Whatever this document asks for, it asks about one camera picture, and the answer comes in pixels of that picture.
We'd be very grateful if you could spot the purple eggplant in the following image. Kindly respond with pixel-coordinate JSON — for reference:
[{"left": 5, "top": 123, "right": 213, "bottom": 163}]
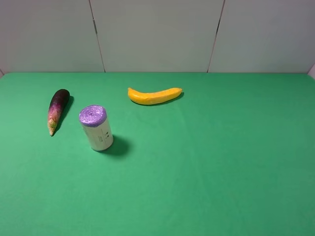
[{"left": 47, "top": 89, "right": 70, "bottom": 136}]

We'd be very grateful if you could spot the yellow banana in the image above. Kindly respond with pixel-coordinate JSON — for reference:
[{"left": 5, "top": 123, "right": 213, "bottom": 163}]
[{"left": 127, "top": 88, "right": 183, "bottom": 105}]

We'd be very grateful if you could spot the purple garbage bag roll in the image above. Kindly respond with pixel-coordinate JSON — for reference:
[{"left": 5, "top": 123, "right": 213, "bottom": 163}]
[{"left": 79, "top": 105, "right": 114, "bottom": 151}]

